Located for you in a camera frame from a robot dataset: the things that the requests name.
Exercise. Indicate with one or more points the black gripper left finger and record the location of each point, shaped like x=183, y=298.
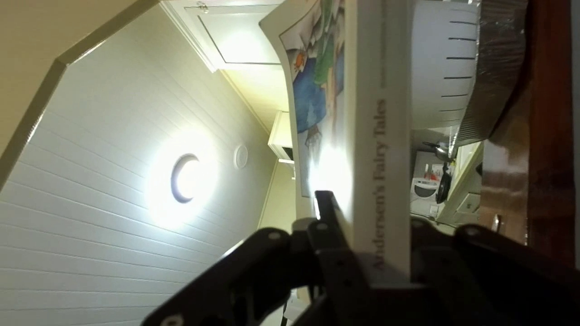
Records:
x=290, y=272

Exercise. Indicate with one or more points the white panel door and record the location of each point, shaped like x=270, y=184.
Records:
x=241, y=30

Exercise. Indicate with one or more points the white smoke detector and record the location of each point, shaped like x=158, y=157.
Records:
x=239, y=157

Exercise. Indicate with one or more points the dark wooden counter top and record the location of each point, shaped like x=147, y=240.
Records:
x=549, y=120

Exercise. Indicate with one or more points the fairy tales paperback book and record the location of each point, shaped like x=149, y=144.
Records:
x=381, y=151

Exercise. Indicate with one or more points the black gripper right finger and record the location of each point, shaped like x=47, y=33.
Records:
x=495, y=283

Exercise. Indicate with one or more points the round ceiling lamp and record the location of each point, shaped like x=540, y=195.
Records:
x=183, y=178

